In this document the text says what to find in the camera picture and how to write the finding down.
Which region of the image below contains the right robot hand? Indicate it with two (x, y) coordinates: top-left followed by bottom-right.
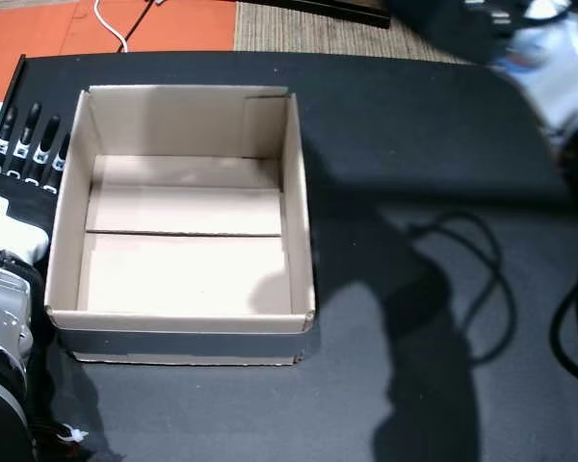
(387, 0), (578, 145)

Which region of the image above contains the open cardboard box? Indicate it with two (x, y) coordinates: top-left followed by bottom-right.
(43, 85), (318, 368)

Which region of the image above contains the black floor bar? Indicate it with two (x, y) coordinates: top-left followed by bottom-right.
(250, 0), (391, 30)

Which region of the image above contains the white zip tie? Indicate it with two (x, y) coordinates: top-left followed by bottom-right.
(59, 425), (89, 447)

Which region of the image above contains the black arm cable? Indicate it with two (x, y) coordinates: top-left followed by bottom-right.
(548, 240), (578, 386)

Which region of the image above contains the thin black floor cable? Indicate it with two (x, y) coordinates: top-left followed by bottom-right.
(124, 0), (158, 39)

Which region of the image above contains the white floor cable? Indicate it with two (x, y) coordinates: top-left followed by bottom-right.
(93, 0), (129, 53)

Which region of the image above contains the black table edge rail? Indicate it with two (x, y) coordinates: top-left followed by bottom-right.
(0, 54), (28, 169)

